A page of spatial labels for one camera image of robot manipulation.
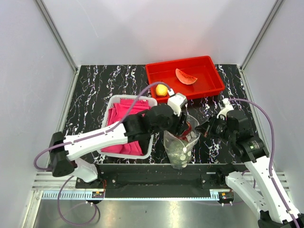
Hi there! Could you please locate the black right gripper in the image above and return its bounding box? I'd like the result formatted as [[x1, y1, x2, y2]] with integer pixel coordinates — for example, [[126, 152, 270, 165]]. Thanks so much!
[[195, 112, 236, 143]]

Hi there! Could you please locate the dark red fake apple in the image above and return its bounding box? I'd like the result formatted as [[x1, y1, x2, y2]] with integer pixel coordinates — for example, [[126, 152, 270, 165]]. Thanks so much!
[[177, 122, 192, 142]]

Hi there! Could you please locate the clear zip top bag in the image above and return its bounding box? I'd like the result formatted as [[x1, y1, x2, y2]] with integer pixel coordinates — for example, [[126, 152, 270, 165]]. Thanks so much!
[[163, 115, 200, 170]]

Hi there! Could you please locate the yellow fake fruit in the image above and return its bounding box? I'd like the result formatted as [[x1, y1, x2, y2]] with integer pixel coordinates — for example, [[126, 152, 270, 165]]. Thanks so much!
[[155, 84, 168, 97]]

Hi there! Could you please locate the red fake food piece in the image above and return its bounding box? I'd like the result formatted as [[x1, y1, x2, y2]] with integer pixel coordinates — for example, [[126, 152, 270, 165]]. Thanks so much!
[[175, 69, 198, 85]]

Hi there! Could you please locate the green fake vegetable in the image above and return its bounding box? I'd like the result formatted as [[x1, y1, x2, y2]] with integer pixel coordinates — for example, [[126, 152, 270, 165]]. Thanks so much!
[[167, 140, 191, 170]]

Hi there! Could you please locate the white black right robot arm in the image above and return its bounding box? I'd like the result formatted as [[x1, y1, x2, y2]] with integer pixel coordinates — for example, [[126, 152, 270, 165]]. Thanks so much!
[[196, 110, 304, 228]]

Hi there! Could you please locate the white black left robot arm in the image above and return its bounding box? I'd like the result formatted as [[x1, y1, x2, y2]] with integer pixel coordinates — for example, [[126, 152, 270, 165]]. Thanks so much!
[[49, 104, 189, 188]]

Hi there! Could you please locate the red plastic tray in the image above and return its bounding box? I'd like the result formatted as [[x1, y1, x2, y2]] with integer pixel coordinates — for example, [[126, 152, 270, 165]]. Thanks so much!
[[145, 56, 225, 100]]

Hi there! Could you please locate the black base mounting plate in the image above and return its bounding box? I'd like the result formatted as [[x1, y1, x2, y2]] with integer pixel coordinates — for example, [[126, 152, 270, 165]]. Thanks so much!
[[76, 164, 246, 199]]

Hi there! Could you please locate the pink cloth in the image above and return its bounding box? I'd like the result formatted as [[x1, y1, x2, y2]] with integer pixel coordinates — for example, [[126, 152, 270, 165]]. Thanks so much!
[[101, 99, 150, 156]]

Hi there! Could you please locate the white perforated plastic basket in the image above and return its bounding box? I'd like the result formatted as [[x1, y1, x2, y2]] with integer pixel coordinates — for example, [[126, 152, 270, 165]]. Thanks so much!
[[100, 95, 157, 160]]

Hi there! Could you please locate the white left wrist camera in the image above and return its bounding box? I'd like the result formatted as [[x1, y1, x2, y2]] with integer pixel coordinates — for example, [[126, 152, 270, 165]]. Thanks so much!
[[167, 89, 188, 117]]

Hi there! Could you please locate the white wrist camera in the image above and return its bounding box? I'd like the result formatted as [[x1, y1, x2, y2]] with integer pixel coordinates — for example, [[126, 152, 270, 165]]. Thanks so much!
[[167, 89, 188, 117], [217, 98, 234, 121]]

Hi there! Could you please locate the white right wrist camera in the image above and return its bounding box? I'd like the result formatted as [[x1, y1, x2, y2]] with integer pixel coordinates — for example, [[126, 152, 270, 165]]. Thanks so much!
[[217, 98, 234, 121]]

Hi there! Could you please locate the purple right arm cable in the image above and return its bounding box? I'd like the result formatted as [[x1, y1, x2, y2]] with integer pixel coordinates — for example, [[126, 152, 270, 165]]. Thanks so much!
[[197, 97, 304, 228]]

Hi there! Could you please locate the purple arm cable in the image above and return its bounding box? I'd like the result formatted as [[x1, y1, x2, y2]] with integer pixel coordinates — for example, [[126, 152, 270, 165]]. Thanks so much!
[[197, 97, 304, 228], [33, 82, 173, 225]]

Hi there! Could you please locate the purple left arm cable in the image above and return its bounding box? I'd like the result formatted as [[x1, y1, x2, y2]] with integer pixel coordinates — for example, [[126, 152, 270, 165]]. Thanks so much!
[[33, 82, 173, 225]]

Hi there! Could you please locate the aluminium frame rail right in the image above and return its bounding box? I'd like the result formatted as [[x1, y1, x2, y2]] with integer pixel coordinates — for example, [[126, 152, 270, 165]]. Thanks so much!
[[240, 0, 285, 70]]

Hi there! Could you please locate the aluminium frame rail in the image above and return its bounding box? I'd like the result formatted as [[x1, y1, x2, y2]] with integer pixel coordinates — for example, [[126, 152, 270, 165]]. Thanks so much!
[[34, 0, 78, 73], [240, 0, 285, 70]]

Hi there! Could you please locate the aluminium frame rail left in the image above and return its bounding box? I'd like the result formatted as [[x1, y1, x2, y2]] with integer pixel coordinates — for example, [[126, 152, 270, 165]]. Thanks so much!
[[34, 0, 78, 73]]

